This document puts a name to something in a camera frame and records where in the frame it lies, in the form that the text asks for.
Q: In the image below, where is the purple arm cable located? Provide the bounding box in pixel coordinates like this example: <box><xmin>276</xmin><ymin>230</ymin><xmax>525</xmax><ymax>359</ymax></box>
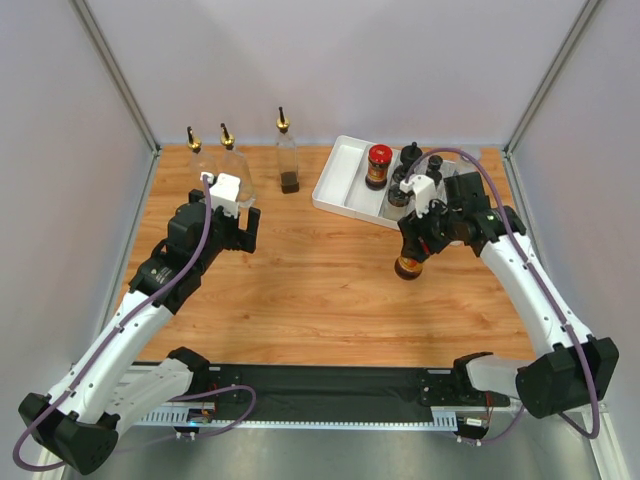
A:
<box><xmin>403</xmin><ymin>148</ymin><xmax>601</xmax><ymax>446</ymax></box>
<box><xmin>12</xmin><ymin>172</ymin><xmax>259</xmax><ymax>474</ymax></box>

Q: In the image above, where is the silver-top pepper grinder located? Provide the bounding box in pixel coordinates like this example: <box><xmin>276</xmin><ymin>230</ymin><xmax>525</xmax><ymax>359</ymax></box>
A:
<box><xmin>426</xmin><ymin>154</ymin><xmax>443</xmax><ymax>175</ymax></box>

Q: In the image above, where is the aluminium frame post left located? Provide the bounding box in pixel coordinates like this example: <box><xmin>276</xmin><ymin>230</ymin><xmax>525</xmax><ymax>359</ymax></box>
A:
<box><xmin>68</xmin><ymin>0</ymin><xmax>162</xmax><ymax>151</ymax></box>

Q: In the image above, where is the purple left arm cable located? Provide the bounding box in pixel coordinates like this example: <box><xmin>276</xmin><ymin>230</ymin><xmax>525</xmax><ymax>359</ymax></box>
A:
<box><xmin>12</xmin><ymin>172</ymin><xmax>259</xmax><ymax>474</ymax></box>

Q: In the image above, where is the aluminium frame post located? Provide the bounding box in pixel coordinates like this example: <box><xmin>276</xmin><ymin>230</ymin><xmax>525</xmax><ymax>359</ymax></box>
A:
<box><xmin>68</xmin><ymin>0</ymin><xmax>162</xmax><ymax>151</ymax></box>
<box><xmin>505</xmin><ymin>0</ymin><xmax>606</xmax><ymax>154</ymax></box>

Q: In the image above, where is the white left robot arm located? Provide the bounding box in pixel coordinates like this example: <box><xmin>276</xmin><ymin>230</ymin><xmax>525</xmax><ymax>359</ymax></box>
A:
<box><xmin>12</xmin><ymin>190</ymin><xmax>261</xmax><ymax>474</ymax></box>

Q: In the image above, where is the black-lid glass condiment jar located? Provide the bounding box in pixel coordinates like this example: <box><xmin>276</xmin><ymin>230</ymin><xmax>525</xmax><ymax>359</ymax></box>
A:
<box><xmin>400</xmin><ymin>142</ymin><xmax>423</xmax><ymax>169</ymax></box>

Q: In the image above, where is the oil bottle with dark sauce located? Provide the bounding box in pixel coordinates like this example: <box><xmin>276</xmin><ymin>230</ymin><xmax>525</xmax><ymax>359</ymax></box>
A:
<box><xmin>186</xmin><ymin>126</ymin><xmax>217</xmax><ymax>177</ymax></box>

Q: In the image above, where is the tall bottle with dark sauce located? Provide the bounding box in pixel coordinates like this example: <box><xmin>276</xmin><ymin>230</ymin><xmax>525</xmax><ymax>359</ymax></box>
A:
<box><xmin>276</xmin><ymin>106</ymin><xmax>299</xmax><ymax>194</ymax></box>

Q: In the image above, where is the glass jar with white granules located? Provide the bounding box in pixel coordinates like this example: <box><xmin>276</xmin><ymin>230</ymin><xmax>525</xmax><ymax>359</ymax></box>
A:
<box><xmin>382</xmin><ymin>184</ymin><xmax>412</xmax><ymax>221</ymax></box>

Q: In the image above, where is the red-lid sauce jar front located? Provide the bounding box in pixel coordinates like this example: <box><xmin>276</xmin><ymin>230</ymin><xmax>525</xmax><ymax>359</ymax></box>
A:
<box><xmin>365</xmin><ymin>144</ymin><xmax>393</xmax><ymax>190</ymax></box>

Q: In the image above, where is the red-lid sauce bottle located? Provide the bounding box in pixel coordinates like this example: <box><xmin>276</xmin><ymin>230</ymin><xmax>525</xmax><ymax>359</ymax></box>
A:
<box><xmin>394</xmin><ymin>255</ymin><xmax>423</xmax><ymax>280</ymax></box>

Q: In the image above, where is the white divided organizer tray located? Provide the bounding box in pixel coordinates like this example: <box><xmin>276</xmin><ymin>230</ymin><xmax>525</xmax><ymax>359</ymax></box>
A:
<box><xmin>312</xmin><ymin>135</ymin><xmax>415</xmax><ymax>230</ymax></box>

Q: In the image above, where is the clear oil bottle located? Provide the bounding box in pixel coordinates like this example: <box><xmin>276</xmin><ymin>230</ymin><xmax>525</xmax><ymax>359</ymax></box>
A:
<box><xmin>220</xmin><ymin>123</ymin><xmax>256</xmax><ymax>208</ymax></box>

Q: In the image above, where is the aluminium frame post right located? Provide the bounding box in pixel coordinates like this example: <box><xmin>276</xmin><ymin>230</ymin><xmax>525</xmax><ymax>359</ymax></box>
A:
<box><xmin>505</xmin><ymin>0</ymin><xmax>606</xmax><ymax>154</ymax></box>

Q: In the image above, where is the silver-lid salt shaker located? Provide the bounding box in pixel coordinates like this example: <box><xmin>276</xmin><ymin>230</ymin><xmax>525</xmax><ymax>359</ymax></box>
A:
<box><xmin>459</xmin><ymin>146</ymin><xmax>482</xmax><ymax>164</ymax></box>

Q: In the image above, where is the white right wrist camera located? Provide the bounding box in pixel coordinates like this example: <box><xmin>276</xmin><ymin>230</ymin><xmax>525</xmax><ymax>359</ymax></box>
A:
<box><xmin>400</xmin><ymin>175</ymin><xmax>438</xmax><ymax>218</ymax></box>

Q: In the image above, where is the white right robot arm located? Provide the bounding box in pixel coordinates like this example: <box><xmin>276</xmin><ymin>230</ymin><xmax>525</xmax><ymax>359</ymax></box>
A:
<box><xmin>396</xmin><ymin>173</ymin><xmax>619</xmax><ymax>418</ymax></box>

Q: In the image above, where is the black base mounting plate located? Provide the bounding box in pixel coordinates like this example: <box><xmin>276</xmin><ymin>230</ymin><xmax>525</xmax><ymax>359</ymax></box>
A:
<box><xmin>202</xmin><ymin>364</ymin><xmax>511</xmax><ymax>427</ymax></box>

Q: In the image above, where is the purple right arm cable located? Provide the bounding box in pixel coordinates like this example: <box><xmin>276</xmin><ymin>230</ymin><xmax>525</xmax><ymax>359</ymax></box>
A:
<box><xmin>403</xmin><ymin>148</ymin><xmax>601</xmax><ymax>446</ymax></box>

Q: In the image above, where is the glass jar with brown lumps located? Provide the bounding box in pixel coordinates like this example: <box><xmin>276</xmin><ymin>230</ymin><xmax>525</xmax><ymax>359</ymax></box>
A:
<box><xmin>392</xmin><ymin>165</ymin><xmax>410</xmax><ymax>185</ymax></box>

